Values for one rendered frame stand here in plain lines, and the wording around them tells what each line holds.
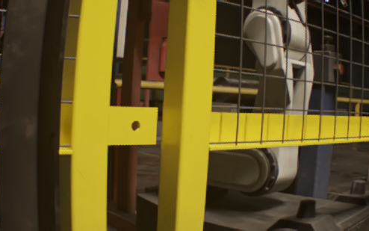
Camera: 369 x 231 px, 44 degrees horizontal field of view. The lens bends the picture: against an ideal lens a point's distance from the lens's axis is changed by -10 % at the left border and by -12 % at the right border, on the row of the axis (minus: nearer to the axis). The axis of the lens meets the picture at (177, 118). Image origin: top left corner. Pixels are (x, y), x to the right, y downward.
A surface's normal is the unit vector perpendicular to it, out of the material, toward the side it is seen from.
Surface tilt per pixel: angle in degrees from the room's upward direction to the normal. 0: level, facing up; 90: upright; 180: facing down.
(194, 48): 90
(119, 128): 90
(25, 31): 90
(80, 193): 90
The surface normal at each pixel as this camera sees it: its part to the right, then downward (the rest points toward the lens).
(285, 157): 0.75, 0.06
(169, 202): -0.79, -0.01
